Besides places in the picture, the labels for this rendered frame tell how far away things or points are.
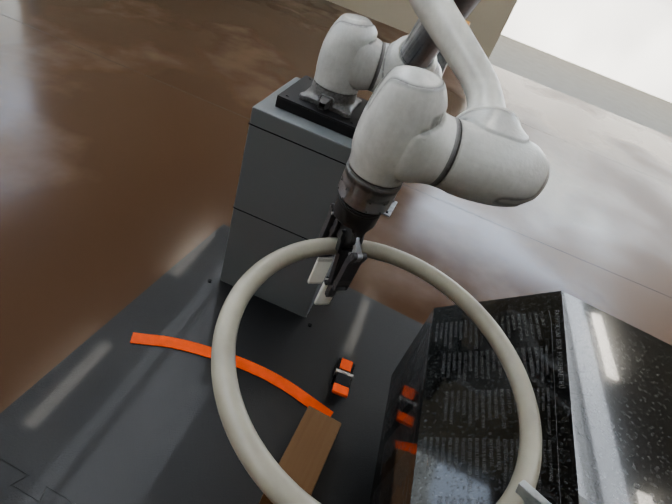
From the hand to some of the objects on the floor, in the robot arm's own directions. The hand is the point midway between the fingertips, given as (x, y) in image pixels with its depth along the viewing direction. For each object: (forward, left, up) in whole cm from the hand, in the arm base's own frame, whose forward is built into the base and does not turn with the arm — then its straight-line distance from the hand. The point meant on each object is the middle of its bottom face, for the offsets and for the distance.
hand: (323, 281), depth 85 cm
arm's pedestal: (-25, +88, -84) cm, 124 cm away
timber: (+14, +7, -83) cm, 84 cm away
